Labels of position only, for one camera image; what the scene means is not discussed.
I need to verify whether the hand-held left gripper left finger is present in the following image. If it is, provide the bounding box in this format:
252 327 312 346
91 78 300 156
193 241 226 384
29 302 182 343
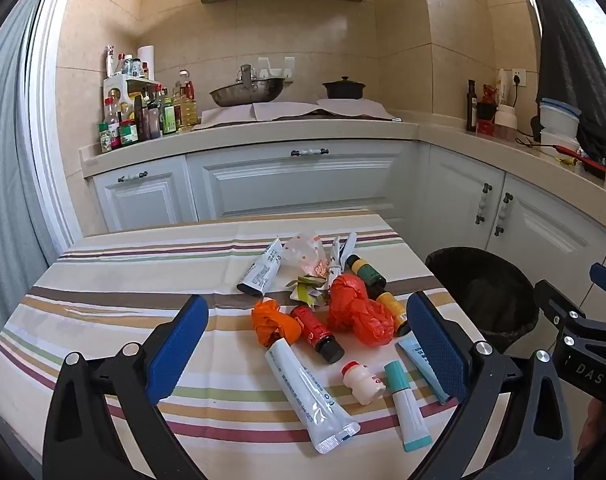
43 294 210 480

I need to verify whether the small white bottle red cap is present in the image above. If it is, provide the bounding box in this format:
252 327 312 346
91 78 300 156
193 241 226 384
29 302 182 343
341 361 387 406

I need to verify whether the light blue tube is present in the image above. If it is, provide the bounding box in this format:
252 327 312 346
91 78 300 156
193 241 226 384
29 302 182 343
395 336 454 405

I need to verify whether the white packet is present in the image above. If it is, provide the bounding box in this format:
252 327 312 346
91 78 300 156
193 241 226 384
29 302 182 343
497 67 513 107

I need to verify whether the striped tablecloth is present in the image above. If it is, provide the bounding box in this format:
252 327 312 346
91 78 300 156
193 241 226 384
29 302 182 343
0 209 514 480

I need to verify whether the red handled tool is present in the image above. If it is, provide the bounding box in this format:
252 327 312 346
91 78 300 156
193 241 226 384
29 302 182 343
553 145 606 174

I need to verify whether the group of condiment bottles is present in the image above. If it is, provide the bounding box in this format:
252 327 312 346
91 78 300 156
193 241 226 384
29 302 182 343
98 45 200 155

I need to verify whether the white container blue rim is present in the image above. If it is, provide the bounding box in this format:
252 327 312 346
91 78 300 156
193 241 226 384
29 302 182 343
538 97 583 133

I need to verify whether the white jar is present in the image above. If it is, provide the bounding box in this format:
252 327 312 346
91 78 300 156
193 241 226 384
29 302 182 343
494 105 519 142

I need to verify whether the large white tube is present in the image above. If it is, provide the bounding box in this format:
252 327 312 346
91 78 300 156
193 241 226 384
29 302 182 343
265 337 361 454

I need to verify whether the small orange plastic bag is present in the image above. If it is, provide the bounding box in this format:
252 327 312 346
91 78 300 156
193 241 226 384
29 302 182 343
251 297 303 349

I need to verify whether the green label brown bottle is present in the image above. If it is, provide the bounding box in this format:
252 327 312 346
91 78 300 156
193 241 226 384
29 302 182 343
345 255 387 294

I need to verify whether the white door frame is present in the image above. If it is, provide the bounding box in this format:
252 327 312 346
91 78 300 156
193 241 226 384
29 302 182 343
30 0 84 247

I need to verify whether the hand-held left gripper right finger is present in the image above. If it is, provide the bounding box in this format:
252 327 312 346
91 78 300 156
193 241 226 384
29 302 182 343
405 291 584 480

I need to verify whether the grey curtain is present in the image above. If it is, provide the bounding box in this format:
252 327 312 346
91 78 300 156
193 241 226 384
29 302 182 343
0 10 48 306

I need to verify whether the white printed tube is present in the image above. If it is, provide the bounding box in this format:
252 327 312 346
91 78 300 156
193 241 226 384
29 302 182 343
237 236 284 295

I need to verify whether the red black kitchen gadget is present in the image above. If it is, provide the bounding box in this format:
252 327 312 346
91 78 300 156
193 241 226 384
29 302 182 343
476 84 499 137

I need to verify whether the black trash bin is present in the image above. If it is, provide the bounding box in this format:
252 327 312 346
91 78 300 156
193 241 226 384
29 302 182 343
425 246 540 353

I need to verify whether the black lidded pot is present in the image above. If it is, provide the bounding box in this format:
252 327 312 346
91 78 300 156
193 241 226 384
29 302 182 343
322 76 367 101

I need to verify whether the upright ceramic cabinet handle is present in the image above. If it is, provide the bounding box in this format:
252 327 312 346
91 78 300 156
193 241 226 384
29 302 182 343
476 183 493 225
494 192 514 237

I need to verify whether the large red-orange plastic bag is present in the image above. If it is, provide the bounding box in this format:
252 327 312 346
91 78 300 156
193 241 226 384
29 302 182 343
328 274 395 346

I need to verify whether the yellow label brown bottle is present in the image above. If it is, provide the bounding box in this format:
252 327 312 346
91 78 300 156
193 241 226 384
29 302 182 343
375 292 412 337

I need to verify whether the steel wok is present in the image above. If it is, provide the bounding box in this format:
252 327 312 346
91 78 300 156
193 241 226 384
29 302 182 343
209 64 287 108

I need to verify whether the green yellow wrapper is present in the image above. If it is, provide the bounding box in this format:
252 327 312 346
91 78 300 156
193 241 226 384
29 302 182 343
288 276 330 307

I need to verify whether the white wall holder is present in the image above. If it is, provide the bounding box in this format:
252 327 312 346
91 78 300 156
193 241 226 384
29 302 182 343
257 56 297 81

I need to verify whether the plain white plastic container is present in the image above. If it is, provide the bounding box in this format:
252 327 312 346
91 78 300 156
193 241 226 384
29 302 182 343
539 129 582 155

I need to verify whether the teal cap white tube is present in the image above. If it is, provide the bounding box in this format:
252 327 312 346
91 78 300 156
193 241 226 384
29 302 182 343
384 361 433 453

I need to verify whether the black cable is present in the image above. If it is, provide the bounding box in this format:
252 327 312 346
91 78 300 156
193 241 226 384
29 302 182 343
513 85 559 152

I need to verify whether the white stove cover cloth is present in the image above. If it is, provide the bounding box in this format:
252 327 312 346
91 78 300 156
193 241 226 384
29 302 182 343
195 99 402 129

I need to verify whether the dark hanging cloth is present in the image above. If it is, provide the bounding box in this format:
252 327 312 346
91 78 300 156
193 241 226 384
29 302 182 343
523 0 606 161

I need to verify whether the paper towel roll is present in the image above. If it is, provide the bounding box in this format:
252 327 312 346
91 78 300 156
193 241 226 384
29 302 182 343
137 45 156 81

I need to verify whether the dark oil bottle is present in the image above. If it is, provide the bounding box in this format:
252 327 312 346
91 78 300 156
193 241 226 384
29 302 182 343
466 79 478 132

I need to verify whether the red label brown bottle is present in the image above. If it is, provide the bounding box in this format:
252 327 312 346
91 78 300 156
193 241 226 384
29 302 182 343
290 305 345 365

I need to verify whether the clear spotted wrapper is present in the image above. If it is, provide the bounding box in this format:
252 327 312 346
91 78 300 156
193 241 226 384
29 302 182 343
283 230 330 279

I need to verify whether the white kitchen cabinet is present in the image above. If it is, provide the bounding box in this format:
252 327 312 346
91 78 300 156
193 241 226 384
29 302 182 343
80 137 606 321

